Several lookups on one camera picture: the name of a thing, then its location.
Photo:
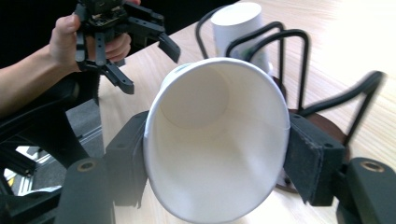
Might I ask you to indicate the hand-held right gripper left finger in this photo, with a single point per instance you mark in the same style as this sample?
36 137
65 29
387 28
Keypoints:
124 165

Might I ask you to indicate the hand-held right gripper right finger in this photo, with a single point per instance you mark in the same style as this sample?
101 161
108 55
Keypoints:
314 158

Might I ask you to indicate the white paper cup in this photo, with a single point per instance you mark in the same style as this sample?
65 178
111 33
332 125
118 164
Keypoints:
218 143
236 28

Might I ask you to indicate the black chair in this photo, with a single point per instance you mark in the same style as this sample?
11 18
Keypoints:
46 133

